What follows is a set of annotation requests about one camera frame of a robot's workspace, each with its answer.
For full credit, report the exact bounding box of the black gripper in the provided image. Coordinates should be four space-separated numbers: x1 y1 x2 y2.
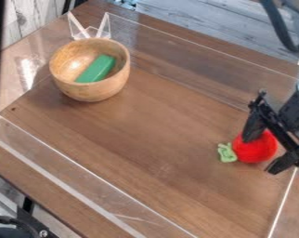
242 90 299 175

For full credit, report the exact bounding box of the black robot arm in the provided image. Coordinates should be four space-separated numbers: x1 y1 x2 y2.
242 82 299 175

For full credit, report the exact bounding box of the green rectangular block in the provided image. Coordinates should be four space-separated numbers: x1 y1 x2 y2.
76 54 115 83

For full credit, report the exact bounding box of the wooden bowl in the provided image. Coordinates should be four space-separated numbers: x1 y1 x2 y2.
50 38 131 102

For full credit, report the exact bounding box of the clear acrylic tray wall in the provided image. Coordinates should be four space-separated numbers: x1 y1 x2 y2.
0 13 299 238

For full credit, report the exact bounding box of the black cable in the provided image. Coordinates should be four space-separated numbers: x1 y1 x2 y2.
258 0 299 53

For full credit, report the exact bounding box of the black metal bracket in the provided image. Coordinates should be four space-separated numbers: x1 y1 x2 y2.
18 197 60 238

